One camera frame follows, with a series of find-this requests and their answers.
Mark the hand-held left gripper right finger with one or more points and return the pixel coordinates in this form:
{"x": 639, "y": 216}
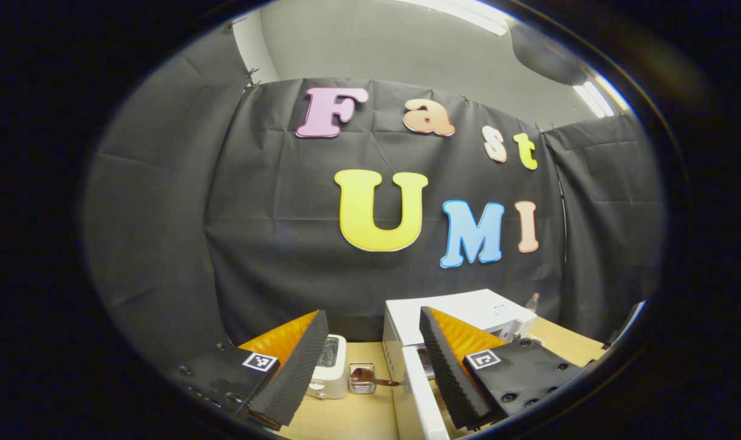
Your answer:
{"x": 453, "y": 379}

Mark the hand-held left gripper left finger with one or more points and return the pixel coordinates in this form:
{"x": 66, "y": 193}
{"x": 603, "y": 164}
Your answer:
{"x": 297, "y": 379}

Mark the white microwave oven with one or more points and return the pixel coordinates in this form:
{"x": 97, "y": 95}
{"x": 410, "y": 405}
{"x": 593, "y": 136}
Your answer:
{"x": 462, "y": 305}

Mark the white toaster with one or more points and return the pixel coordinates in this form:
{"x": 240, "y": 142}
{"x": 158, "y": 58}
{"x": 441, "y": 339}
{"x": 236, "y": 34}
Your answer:
{"x": 331, "y": 366}

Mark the clear plastic water bottle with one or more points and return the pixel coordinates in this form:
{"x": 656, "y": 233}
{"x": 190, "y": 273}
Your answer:
{"x": 532, "y": 304}

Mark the black backdrop cloth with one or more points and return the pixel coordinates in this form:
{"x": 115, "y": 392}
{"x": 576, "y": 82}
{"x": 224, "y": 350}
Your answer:
{"x": 272, "y": 232}

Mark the small ceiling light panel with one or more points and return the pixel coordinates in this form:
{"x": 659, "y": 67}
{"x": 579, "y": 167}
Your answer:
{"x": 597, "y": 98}

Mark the large ceiling light panel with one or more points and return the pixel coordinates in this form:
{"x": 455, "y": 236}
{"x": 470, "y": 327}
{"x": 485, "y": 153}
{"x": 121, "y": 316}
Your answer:
{"x": 462, "y": 12}

